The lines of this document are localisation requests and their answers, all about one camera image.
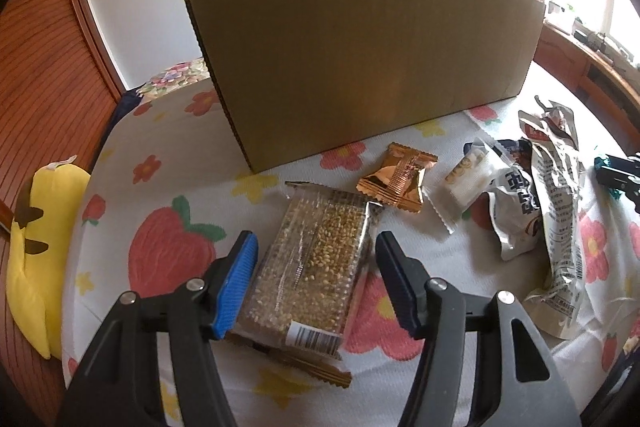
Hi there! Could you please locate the silver packet with dark print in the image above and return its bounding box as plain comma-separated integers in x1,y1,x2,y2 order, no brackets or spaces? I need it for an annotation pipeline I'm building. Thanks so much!
482,138,547,263

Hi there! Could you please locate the long silver snack packet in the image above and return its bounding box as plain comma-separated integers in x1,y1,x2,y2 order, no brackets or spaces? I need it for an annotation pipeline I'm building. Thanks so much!
521,141,595,341

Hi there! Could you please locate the wooden cabinet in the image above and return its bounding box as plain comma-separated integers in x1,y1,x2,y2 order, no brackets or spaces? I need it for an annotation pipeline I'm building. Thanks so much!
534,23,640,128

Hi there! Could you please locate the gold foil candy packet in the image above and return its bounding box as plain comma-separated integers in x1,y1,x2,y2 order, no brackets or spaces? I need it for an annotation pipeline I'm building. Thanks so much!
356,142,439,214

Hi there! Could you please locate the clear sesame bar packet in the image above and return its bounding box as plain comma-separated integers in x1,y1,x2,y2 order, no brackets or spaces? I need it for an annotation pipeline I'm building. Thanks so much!
234,181,386,359

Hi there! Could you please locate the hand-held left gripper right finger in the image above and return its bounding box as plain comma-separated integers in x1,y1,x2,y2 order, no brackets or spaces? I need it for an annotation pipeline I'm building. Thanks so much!
374,230,584,427

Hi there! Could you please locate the crumpled silver red-striped packet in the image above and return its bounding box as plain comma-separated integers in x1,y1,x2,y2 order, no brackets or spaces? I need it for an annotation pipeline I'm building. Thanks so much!
517,95,579,154

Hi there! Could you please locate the yellow plush toy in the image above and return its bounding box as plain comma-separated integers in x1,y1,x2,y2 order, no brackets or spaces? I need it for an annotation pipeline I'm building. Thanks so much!
7,155,92,361

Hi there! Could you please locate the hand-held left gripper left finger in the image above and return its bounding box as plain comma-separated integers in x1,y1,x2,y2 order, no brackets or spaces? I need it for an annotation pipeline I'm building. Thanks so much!
55,230,260,427

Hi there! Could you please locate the wooden wardrobe door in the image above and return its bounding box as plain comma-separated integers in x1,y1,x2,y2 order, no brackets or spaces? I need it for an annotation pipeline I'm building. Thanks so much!
0,0,127,233

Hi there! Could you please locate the brown cardboard box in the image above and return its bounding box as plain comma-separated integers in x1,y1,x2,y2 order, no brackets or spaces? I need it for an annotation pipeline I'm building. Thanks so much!
183,0,547,174

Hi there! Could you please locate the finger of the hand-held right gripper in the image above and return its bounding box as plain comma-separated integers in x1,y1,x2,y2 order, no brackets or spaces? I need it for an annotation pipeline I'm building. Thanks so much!
593,154,640,208

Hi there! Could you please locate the flower and strawberry printed blanket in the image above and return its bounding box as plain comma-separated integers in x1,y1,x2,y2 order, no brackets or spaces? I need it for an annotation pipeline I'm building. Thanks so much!
59,61,640,427

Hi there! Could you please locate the white snack packet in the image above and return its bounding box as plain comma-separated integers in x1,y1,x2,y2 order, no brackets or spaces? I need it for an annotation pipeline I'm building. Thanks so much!
429,139,516,235

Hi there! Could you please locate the gold-edged snack packet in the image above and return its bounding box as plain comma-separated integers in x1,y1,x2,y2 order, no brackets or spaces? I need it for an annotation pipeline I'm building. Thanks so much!
225,332,354,391

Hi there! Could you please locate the floral pillow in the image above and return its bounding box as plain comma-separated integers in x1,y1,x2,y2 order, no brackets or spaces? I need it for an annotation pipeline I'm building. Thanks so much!
134,58,212,102

